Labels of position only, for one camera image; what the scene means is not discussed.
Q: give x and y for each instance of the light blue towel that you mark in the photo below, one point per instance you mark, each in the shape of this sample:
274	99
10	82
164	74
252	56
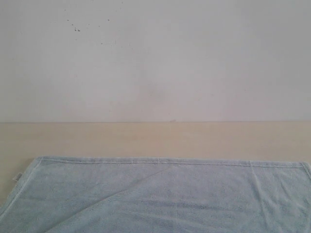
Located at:
159	195

